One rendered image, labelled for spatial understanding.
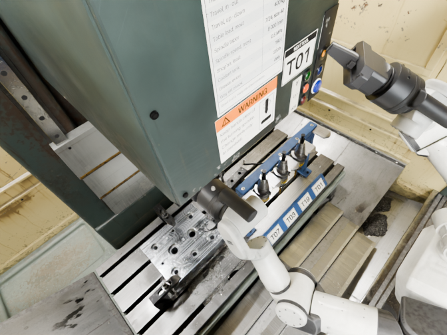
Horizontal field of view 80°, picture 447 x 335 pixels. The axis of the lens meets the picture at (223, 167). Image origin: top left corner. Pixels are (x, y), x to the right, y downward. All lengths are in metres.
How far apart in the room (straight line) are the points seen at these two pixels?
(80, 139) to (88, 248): 0.90
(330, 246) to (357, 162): 0.51
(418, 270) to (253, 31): 0.69
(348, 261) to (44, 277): 1.63
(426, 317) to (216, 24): 0.71
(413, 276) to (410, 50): 0.88
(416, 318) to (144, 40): 0.74
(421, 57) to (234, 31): 1.07
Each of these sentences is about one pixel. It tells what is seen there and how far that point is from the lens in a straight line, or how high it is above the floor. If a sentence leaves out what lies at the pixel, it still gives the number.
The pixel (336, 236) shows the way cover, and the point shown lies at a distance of 1.49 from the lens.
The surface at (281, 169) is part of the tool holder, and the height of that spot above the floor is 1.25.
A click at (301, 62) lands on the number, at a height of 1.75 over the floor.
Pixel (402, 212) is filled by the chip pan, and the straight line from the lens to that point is 1.77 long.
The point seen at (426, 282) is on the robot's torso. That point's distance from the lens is 0.84.
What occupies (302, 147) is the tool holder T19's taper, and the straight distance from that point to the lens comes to 1.04.
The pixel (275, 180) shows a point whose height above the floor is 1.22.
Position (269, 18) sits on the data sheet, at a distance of 0.44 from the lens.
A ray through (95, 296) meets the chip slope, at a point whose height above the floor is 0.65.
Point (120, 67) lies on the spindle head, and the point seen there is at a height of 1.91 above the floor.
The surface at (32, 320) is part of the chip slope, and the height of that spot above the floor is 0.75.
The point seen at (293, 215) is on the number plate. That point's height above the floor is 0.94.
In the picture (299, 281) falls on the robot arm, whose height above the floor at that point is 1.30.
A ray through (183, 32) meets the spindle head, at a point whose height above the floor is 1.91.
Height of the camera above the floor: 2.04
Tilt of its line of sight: 52 degrees down
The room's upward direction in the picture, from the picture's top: 9 degrees counter-clockwise
